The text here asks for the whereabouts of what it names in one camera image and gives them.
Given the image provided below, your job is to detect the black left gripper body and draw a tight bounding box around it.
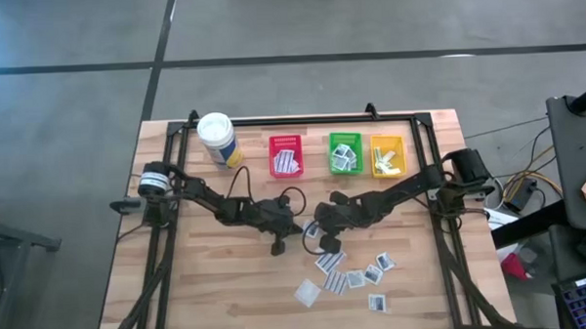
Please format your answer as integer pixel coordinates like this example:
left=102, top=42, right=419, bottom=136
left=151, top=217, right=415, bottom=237
left=252, top=194, right=305, bottom=258

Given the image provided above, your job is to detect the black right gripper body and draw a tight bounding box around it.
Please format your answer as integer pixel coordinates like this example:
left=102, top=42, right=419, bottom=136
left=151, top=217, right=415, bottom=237
left=315, top=189, right=373, bottom=256

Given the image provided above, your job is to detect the large plain white gauze packet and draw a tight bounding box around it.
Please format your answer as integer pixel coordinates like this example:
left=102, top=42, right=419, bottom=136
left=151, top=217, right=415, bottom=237
left=293, top=278, right=323, bottom=310

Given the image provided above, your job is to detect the wide blue striped bandage packet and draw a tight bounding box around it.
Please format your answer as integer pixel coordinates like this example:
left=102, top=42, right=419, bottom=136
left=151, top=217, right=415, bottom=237
left=323, top=269, right=350, bottom=297

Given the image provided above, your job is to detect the red plastic basket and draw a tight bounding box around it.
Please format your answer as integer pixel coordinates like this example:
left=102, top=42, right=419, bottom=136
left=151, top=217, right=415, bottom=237
left=267, top=133, right=305, bottom=180

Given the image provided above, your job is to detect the green plastic basket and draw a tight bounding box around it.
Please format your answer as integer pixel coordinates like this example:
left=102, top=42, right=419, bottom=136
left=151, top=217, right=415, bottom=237
left=327, top=130, right=364, bottom=177

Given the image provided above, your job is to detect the white blue yellow wipes canister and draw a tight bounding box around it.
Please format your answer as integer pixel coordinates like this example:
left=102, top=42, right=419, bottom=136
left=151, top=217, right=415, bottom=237
left=195, top=110, right=245, bottom=172

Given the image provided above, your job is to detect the yellow plastic basket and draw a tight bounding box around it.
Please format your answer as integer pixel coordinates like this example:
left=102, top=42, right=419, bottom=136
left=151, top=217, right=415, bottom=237
left=368, top=133, right=409, bottom=181

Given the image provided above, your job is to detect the white paper sheet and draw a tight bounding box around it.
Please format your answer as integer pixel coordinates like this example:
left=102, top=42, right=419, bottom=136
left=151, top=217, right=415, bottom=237
left=486, top=207, right=521, bottom=231

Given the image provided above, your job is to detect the red floor object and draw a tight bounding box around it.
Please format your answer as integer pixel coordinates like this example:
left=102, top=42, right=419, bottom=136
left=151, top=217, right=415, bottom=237
left=499, top=251, right=530, bottom=282

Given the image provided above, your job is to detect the black desk leg bar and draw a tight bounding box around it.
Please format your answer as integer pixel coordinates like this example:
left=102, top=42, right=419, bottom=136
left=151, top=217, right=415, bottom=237
left=488, top=199, right=569, bottom=250

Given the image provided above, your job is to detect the dark bulky floor object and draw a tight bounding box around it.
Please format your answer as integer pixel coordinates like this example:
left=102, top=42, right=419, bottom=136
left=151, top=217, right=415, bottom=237
left=548, top=222, right=586, bottom=283

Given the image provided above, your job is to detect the dark grey desk top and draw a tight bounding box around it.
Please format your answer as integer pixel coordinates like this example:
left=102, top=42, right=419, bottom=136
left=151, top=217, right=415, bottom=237
left=545, top=94, right=586, bottom=235

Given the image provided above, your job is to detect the black metal stand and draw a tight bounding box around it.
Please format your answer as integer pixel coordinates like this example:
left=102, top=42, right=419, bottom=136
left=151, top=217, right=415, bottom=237
left=0, top=191, right=65, bottom=329

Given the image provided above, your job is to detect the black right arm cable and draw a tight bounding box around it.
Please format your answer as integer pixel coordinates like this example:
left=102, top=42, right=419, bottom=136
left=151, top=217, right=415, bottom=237
left=301, top=221, right=327, bottom=257

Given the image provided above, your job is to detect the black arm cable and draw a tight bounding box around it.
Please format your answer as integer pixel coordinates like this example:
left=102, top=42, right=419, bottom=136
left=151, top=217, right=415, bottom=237
left=301, top=221, right=327, bottom=257
left=224, top=162, right=309, bottom=222

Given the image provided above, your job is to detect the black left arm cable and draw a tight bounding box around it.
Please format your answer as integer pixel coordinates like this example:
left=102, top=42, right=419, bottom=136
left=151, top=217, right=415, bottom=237
left=224, top=162, right=309, bottom=222

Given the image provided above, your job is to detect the black frame side rail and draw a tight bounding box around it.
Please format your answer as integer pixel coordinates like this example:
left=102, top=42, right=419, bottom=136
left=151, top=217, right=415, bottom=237
left=410, top=110, right=515, bottom=329
left=95, top=121, right=197, bottom=329

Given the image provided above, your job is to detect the yellow black cable bundle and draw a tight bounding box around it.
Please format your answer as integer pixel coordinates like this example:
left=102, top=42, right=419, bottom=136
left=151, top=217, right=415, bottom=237
left=486, top=125, right=565, bottom=213

